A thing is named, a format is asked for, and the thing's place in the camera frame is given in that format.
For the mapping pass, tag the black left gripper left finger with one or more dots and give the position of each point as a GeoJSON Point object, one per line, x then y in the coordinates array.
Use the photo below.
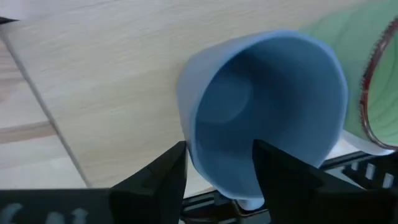
{"type": "Point", "coordinates": [155, 193]}

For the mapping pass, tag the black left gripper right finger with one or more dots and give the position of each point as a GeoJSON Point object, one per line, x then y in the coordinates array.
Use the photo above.
{"type": "Point", "coordinates": [289, 193]}

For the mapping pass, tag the blue mug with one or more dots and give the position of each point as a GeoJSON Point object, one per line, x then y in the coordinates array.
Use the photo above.
{"type": "Point", "coordinates": [264, 93]}

